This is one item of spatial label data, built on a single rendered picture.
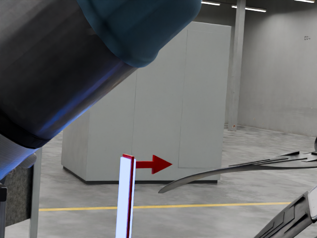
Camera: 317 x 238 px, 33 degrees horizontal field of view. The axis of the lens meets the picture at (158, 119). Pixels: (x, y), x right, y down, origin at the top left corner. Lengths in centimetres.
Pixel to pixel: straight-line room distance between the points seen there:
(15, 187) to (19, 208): 12
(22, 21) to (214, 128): 741
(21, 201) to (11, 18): 265
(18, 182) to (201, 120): 497
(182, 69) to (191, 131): 87
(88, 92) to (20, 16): 5
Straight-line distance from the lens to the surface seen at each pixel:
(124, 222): 65
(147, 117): 717
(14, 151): 26
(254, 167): 64
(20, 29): 23
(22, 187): 287
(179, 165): 744
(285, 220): 99
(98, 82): 25
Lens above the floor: 127
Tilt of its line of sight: 3 degrees down
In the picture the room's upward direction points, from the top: 4 degrees clockwise
